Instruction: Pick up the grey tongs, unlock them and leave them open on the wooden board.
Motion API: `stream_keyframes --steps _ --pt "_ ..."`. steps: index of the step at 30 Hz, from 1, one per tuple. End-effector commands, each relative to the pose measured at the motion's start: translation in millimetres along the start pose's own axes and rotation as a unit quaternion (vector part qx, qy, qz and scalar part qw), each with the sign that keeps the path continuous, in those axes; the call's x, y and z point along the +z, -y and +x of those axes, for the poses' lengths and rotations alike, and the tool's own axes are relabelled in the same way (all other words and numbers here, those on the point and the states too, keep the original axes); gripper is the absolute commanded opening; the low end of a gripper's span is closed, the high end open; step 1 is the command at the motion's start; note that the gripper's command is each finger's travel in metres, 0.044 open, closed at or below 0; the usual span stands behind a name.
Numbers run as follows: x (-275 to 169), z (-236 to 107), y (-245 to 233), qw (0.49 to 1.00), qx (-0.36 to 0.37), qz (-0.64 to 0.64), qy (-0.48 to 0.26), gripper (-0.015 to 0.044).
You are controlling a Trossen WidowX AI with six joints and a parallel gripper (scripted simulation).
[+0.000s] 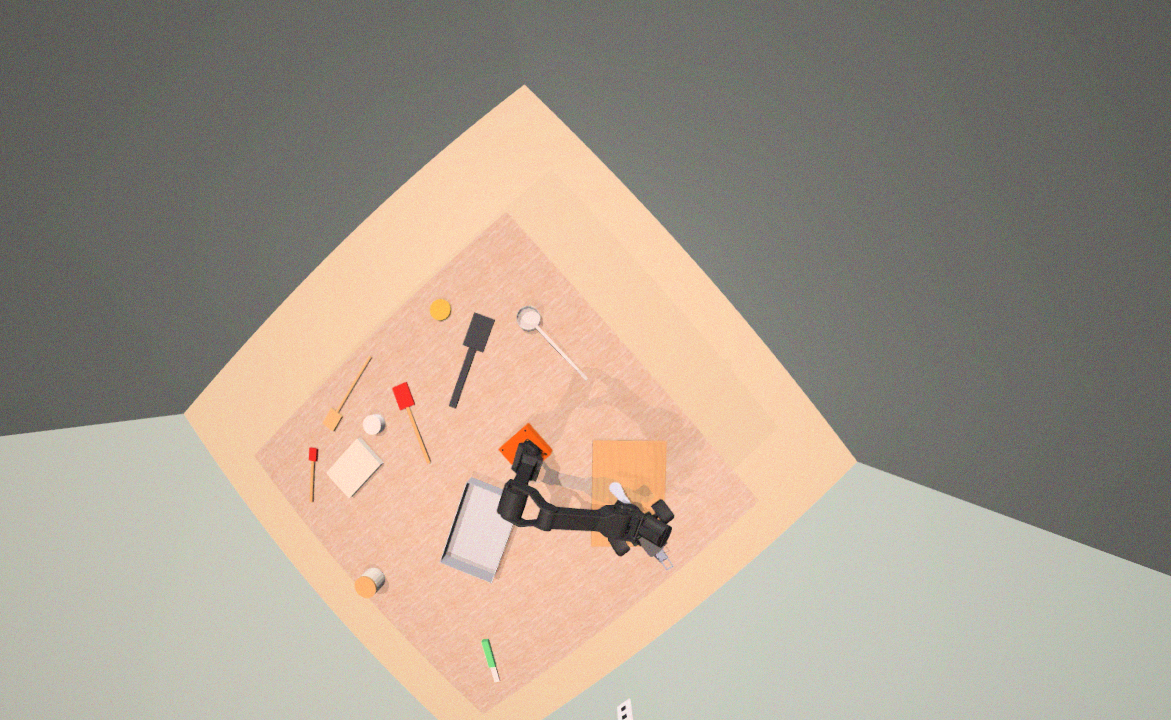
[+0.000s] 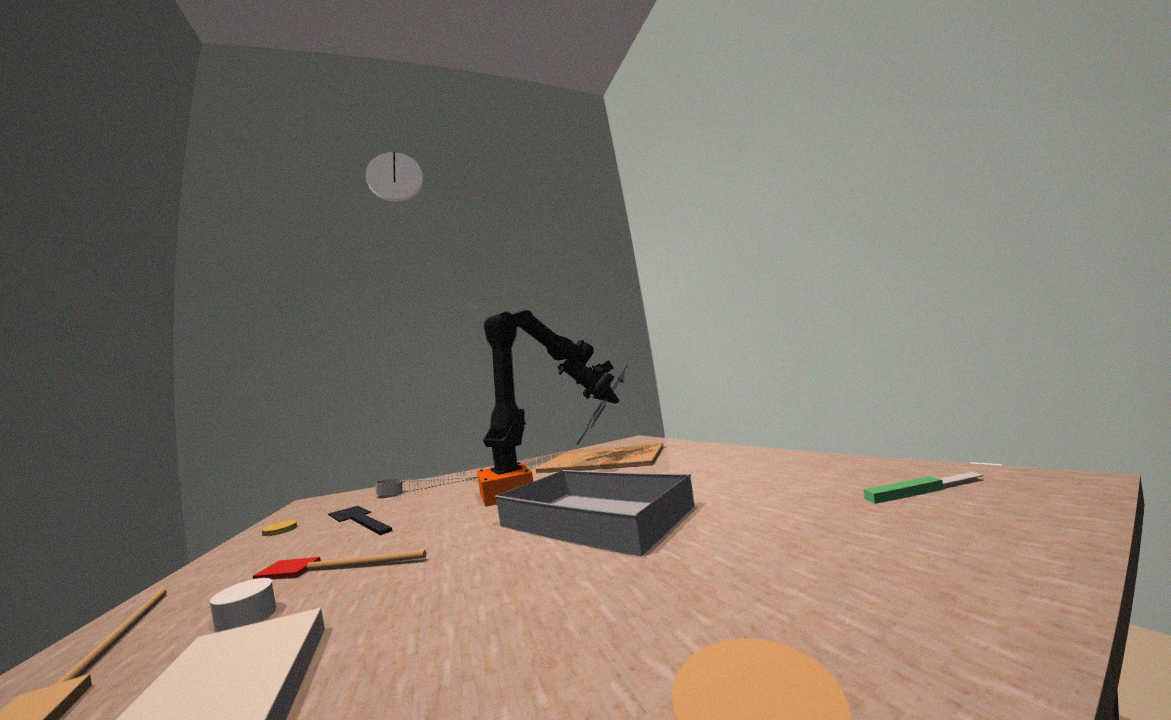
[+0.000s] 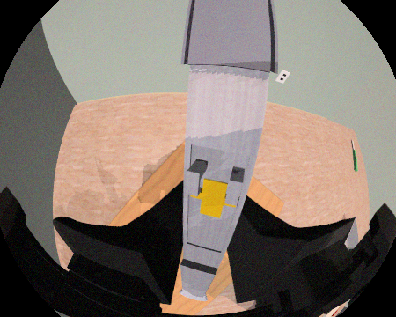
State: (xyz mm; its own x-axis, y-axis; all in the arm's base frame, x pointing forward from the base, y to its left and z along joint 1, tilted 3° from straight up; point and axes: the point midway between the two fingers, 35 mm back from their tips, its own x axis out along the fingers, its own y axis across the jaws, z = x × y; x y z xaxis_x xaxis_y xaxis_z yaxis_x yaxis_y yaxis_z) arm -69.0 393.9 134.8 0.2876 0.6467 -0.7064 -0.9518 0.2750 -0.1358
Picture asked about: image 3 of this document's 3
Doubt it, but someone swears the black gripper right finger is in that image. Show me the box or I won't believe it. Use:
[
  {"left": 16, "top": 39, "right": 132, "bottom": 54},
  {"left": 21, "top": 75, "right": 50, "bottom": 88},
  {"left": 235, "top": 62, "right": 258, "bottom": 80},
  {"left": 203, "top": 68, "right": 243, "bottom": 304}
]
[{"left": 226, "top": 196, "right": 353, "bottom": 304}]

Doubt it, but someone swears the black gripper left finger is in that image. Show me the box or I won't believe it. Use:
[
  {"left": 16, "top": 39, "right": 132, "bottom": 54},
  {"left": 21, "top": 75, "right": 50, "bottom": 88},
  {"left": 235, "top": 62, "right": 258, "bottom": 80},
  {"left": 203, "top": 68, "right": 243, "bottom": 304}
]
[{"left": 53, "top": 180, "right": 184, "bottom": 306}]

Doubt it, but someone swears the grey rectangular tray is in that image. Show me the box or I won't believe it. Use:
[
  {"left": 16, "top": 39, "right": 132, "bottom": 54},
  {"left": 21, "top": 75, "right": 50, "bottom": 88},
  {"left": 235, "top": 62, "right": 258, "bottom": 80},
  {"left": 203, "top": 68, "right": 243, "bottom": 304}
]
[{"left": 343, "top": 217, "right": 359, "bottom": 253}]

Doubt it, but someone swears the light orange flat board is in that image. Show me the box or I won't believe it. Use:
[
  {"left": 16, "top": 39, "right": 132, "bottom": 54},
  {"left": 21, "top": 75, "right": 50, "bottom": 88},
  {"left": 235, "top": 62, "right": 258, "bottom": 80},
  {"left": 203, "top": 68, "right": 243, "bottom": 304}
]
[{"left": 107, "top": 141, "right": 285, "bottom": 316}]

